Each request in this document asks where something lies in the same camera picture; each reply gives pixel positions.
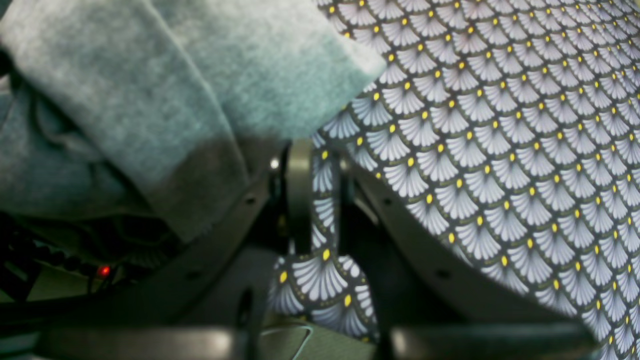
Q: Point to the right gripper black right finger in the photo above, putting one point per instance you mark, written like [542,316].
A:
[429,303]

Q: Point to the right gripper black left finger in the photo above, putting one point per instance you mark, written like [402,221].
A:
[210,301]

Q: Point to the light grey T-shirt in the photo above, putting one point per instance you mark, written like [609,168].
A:
[162,108]

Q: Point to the fan-patterned table cloth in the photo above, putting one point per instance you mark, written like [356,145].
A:
[510,131]

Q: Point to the black power strip red switch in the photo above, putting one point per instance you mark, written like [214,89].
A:
[32,270]

